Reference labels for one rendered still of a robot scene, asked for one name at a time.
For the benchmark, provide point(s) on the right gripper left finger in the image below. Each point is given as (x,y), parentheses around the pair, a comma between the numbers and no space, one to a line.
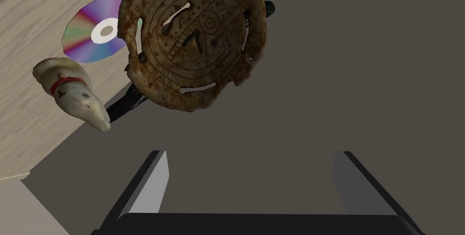
(150,188)

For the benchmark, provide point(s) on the light wooden table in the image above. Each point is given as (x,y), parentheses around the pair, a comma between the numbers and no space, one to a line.
(25,126)

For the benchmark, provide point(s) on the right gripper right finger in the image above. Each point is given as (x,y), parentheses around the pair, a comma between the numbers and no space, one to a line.
(358,188)

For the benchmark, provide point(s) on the rusty round metal clock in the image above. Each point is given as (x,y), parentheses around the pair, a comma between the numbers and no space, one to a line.
(196,39)

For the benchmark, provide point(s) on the rainbow compact disc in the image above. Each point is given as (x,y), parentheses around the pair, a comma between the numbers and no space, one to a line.
(87,35)

